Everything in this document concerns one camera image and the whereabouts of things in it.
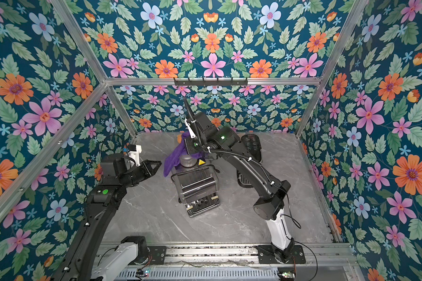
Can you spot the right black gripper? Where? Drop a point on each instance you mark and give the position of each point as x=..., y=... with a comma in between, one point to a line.
x=195, y=122

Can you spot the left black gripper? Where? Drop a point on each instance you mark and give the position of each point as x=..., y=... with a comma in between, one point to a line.
x=147, y=168

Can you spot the purple cleaning cloth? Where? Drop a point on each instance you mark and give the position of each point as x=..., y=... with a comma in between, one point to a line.
x=173, y=159

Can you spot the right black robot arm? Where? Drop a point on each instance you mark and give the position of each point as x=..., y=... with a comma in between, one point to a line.
x=225, y=143

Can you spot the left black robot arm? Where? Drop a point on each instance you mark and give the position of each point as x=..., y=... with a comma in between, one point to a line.
x=119, y=173

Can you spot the black capsule coffee machine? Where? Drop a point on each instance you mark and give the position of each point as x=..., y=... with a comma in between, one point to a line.
x=253, y=145

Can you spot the grey water tank lid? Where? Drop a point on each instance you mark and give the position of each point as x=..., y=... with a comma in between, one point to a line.
x=188, y=161

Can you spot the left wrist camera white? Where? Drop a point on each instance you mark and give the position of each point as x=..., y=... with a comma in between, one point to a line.
x=133, y=153

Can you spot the black hook rail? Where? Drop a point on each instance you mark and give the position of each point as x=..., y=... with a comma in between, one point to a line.
x=204, y=82

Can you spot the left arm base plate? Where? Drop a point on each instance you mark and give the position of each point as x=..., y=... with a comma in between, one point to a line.
x=149, y=255

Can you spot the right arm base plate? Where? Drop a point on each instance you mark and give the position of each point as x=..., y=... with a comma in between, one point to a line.
x=268, y=254

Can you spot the aluminium front rail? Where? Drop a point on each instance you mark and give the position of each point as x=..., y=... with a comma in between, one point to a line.
x=202, y=255

